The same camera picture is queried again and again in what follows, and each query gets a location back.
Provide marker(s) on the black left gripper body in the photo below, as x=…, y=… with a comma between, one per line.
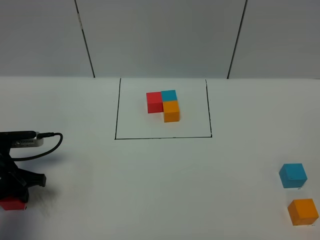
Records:
x=8, y=181

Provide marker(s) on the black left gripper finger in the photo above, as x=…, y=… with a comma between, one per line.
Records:
x=29, y=179
x=18, y=188

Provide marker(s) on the red template cube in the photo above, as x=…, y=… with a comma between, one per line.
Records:
x=154, y=102

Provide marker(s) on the orange template cube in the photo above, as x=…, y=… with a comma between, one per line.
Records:
x=171, y=111

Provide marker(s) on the blue template cube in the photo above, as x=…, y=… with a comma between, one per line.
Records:
x=168, y=95

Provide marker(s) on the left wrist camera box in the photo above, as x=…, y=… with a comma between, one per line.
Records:
x=20, y=139

